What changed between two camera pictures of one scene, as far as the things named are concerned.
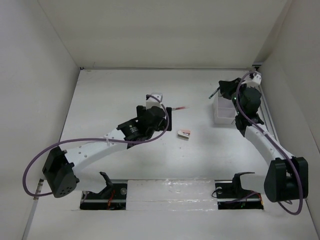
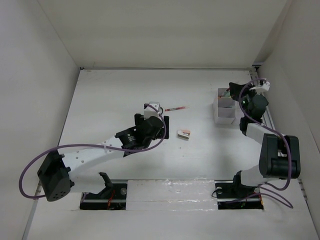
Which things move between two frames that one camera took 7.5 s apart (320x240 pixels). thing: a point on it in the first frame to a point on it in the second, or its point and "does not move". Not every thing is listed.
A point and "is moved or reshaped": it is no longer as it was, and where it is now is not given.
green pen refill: [213, 94] is moved or reshaped
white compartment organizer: [224, 110] does not move
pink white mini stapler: [183, 134] does not move
